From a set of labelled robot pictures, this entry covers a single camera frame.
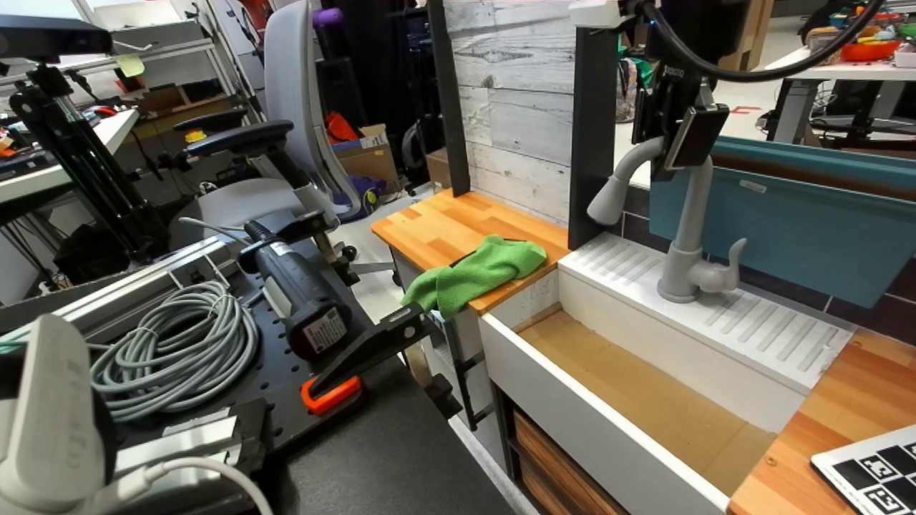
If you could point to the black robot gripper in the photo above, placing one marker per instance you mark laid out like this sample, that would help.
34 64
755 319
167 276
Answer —
677 110

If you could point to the grey tap faucet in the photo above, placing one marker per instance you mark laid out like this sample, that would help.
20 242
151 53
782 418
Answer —
684 273

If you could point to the grey wood backdrop panel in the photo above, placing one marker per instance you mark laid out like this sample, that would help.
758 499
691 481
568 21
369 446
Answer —
513 64

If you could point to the green cloth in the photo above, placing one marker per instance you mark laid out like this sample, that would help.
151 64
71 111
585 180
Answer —
490 265

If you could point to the white sink basin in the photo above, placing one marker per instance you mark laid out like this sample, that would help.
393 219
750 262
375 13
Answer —
662 405

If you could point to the grey office chair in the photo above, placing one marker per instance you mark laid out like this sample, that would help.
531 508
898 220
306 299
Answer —
293 137

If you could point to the checkerboard calibration board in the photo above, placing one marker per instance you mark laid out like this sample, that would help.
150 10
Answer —
874 475

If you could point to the black vertical frame post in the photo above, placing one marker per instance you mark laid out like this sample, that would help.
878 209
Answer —
594 126

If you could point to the black clamp orange handle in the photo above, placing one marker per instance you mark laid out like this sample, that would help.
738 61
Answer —
304 277

